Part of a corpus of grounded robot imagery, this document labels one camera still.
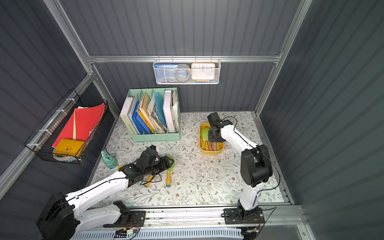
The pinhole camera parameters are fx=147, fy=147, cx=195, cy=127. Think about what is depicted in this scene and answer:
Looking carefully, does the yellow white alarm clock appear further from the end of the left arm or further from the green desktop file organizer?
the end of the left arm

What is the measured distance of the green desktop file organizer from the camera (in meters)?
0.91

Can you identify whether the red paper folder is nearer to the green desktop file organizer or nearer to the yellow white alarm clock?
the green desktop file organizer

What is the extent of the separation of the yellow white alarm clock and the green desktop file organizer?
184 millimetres

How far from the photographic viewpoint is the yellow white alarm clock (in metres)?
0.89
